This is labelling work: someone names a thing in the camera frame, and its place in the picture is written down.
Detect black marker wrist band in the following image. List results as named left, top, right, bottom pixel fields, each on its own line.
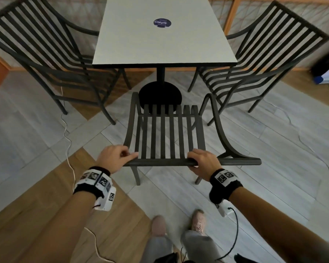
left=73, top=166, right=112, bottom=200
left=209, top=169, right=243, bottom=205

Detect black bag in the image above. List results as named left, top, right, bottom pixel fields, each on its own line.
left=311, top=48, right=329, bottom=85

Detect white wrist camera unit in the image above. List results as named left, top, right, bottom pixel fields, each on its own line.
left=215, top=200, right=235, bottom=217
left=94, top=186, right=117, bottom=212

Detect person's left hand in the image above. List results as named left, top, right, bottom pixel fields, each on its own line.
left=96, top=145, right=139, bottom=174

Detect person's right forearm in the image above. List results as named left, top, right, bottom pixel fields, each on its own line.
left=229, top=186, right=329, bottom=263

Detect black waist pack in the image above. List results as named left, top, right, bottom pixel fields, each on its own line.
left=160, top=252, right=180, bottom=263

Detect white square pedestal table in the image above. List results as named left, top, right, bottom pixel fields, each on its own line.
left=92, top=0, right=238, bottom=112

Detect round purple sticker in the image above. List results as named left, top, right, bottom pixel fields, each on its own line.
left=154, top=18, right=173, bottom=28

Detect black cable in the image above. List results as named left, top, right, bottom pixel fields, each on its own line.
left=180, top=207, right=239, bottom=263

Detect white floor cable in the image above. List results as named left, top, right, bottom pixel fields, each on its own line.
left=59, top=85, right=76, bottom=186

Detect person's left forearm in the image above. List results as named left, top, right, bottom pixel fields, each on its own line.
left=16, top=189, right=100, bottom=263

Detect person's right hand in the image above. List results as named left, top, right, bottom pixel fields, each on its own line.
left=187, top=149, right=223, bottom=182

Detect dark slatted metal chair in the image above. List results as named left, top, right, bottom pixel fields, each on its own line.
left=0, top=0, right=132, bottom=126
left=123, top=92, right=262, bottom=186
left=188, top=0, right=329, bottom=126

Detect pink shoe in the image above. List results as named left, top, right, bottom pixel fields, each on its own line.
left=191, top=209, right=207, bottom=235
left=151, top=215, right=167, bottom=239

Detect grey trousers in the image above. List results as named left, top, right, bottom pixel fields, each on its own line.
left=140, top=230, right=223, bottom=263

